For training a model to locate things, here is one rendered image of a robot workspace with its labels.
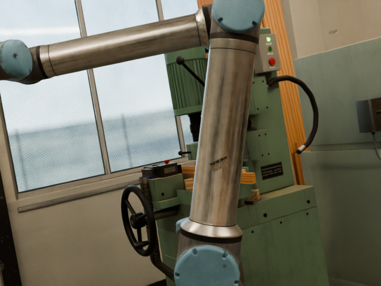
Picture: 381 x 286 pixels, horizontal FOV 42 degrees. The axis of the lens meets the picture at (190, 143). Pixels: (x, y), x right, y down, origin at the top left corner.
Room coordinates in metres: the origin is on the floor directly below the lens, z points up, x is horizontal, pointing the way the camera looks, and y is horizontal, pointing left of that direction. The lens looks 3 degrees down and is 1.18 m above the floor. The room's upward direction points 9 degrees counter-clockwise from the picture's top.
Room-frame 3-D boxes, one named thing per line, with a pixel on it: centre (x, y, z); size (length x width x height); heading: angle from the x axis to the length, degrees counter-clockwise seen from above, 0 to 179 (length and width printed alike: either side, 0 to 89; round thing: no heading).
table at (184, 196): (2.10, 0.07, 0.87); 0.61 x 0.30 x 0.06; 30
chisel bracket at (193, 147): (2.13, -0.06, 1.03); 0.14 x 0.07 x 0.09; 120
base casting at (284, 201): (2.18, -0.14, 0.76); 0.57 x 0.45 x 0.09; 120
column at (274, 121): (2.27, -0.29, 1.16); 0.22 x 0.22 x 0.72; 30
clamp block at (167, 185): (2.06, 0.15, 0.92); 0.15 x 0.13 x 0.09; 30
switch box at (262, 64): (2.16, -0.39, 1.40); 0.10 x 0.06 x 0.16; 120
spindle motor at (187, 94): (2.12, -0.04, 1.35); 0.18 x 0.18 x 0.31
